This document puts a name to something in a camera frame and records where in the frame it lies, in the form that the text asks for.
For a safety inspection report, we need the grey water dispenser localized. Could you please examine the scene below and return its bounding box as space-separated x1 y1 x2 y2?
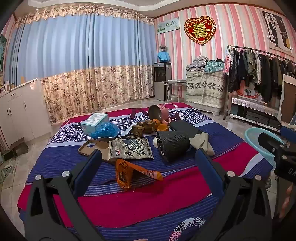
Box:
154 62 172 101

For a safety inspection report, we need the small wooden stool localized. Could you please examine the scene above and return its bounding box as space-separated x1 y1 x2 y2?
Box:
3 137 30 161

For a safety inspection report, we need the blue and floral curtain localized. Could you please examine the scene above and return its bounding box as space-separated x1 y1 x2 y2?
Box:
3 6 155 123

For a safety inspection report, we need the brown phone case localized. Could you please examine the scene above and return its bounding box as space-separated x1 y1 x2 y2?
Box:
78 139 116 164

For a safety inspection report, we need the red and blue blanket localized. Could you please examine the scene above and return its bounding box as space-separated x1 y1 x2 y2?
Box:
17 102 273 241

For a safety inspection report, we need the black ribbed paper cup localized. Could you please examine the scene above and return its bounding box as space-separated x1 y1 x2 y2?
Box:
156 131 191 163

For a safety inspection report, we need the blue cloth cover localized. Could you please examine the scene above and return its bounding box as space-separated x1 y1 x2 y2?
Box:
157 51 171 62

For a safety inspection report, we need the framed silhouette picture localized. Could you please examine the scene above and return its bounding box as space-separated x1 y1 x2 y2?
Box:
261 10 293 50

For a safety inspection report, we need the cloth on floor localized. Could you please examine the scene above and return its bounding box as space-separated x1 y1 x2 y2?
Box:
0 160 17 184

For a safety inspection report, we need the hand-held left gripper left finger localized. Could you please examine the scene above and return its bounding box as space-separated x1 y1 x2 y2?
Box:
24 150 109 241

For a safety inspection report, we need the light blue plastic basket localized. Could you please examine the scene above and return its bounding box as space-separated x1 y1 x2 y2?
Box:
245 127 277 167

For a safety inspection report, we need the blue plastic shoe cover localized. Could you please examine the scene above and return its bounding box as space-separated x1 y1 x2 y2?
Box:
90 122 119 139

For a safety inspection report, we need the brown crumpled wrapper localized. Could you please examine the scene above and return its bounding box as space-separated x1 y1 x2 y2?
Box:
129 120 155 138

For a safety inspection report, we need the cardboard board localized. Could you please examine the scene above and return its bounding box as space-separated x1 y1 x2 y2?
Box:
277 74 296 130

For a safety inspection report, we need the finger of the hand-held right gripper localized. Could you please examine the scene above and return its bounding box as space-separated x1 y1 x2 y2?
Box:
280 126 296 144
258 132 286 158

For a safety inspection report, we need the black flat case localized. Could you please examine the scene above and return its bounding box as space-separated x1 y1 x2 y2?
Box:
167 120 202 138

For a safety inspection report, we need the red heart wall decoration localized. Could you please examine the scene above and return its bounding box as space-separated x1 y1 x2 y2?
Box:
184 16 216 45

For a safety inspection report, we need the dark printed snack packet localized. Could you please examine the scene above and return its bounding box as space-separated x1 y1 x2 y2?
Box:
109 137 154 161

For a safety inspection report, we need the low stand with lace cloth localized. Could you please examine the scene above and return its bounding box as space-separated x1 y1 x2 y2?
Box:
230 96 282 131

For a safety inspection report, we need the small metal side table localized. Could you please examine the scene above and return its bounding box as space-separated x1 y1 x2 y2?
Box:
162 79 187 102

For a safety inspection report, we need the red plastic basin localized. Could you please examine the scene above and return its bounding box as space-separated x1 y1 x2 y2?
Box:
235 81 262 99

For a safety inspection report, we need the white cabinet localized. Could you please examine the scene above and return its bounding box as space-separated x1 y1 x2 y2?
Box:
0 78 52 149

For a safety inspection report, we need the person's right hand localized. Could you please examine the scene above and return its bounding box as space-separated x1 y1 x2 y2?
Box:
278 183 295 219

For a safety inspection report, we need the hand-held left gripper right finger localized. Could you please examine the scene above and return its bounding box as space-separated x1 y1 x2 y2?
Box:
195 148 274 241

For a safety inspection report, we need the cabinet under patterned cloth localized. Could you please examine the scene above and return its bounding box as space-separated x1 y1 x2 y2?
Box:
186 69 226 116

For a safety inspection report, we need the beige cloth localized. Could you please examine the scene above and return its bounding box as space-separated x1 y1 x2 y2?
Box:
190 133 216 156

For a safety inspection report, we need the teal cardboard box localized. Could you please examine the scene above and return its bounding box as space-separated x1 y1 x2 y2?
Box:
81 113 109 135

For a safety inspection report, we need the pink mug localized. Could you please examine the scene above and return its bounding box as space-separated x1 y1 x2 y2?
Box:
148 104 172 124

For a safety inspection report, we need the orange snack wrapper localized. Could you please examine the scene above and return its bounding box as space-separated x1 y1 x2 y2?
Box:
115 159 164 191

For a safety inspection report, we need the rack of hanging clothes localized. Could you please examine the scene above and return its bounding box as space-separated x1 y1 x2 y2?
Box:
226 45 296 103

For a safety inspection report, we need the pile of folded clothes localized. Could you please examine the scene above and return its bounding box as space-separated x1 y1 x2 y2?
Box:
186 55 226 73

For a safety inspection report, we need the pink hanging bag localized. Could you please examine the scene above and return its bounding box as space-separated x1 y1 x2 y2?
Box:
223 48 233 75

